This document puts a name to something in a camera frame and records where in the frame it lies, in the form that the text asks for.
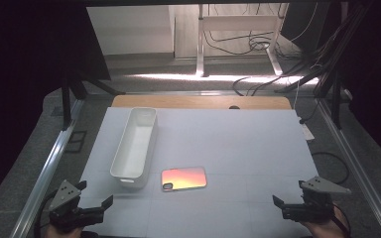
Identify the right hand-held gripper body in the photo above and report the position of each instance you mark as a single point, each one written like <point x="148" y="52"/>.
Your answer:
<point x="314" y="207"/>

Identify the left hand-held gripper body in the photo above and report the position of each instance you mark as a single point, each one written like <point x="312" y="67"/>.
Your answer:
<point x="66" y="211"/>

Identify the white plastic bin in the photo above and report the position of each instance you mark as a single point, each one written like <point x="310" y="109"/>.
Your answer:
<point x="134" y="148"/>

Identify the iridescent orange phone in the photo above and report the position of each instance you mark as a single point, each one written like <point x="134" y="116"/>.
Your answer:
<point x="183" y="178"/>

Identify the person's left hand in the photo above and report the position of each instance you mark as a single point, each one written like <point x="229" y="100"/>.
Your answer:
<point x="59" y="233"/>

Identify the person's right hand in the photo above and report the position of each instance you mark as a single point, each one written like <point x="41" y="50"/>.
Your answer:
<point x="322" y="229"/>

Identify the white power strip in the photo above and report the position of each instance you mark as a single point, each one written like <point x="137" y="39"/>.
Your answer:
<point x="307" y="132"/>

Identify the white table cover sheet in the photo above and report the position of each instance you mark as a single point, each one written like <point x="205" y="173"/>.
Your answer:
<point x="231" y="148"/>

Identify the black metal stand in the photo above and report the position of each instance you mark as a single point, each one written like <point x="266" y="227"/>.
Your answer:
<point x="66" y="99"/>
<point x="335" y="99"/>

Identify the aluminium frame rail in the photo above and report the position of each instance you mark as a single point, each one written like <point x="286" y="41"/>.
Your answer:
<point x="357" y="165"/>
<point x="46" y="172"/>

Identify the white desk frame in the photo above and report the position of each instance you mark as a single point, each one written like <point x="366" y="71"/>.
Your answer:
<point x="200" y="43"/>

